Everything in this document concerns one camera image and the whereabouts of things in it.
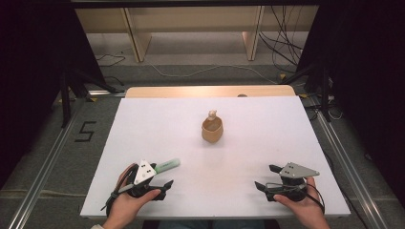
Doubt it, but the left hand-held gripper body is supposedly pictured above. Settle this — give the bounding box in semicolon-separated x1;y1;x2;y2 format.
126;158;167;199

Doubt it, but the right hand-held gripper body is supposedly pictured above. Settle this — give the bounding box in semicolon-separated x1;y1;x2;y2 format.
265;162;321;203

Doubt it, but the green highlighter pen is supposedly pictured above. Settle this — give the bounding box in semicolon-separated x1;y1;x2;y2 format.
154;157;181;175

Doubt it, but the person's right hand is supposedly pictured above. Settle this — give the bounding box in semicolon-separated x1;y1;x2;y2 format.
272;177;327;224

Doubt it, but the person's left hand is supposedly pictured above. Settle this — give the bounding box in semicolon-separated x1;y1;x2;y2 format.
106;163;162;225

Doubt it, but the black tripod stand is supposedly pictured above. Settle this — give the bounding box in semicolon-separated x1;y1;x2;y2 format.
59;67;120;129
280;62;333;123

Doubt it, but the black curtain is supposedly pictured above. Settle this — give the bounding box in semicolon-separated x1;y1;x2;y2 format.
0;0;108;189
295;0;405;208

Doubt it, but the light wooden desk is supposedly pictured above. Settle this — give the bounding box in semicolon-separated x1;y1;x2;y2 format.
75;5;320;63

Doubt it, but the aluminium floor rail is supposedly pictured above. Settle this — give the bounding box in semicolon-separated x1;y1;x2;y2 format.
7;103;84;229
309;94;390;229

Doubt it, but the short aluminium rail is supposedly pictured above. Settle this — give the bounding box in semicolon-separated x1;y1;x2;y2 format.
87;89;127;97

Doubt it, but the white floor cable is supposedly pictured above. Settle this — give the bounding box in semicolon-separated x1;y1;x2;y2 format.
145;59;279;86

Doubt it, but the thin black floor cable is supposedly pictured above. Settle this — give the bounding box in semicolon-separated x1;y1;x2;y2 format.
95;52;127;68

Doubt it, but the bundle of black cables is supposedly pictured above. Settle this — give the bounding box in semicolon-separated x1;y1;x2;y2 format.
257;5;305;74

